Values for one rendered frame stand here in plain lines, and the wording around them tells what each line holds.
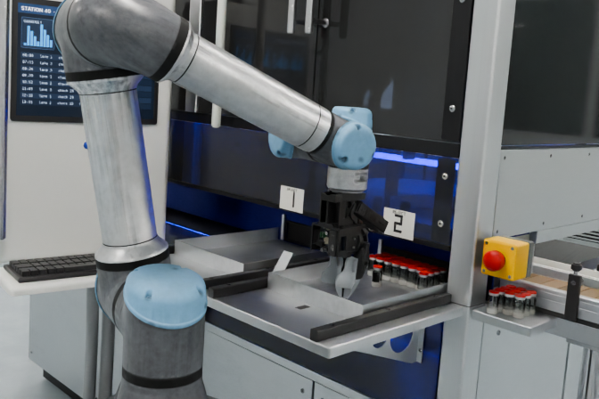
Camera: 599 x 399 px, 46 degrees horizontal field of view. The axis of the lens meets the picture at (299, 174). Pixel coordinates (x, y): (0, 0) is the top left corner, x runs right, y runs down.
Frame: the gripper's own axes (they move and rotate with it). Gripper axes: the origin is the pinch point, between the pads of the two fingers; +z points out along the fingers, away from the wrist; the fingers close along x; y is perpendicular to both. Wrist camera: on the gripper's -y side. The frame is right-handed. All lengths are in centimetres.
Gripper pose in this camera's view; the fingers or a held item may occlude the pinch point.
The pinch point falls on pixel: (346, 293)
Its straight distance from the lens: 136.1
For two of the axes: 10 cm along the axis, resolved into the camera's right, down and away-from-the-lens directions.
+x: 7.0, 1.3, -7.0
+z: -0.7, 9.9, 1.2
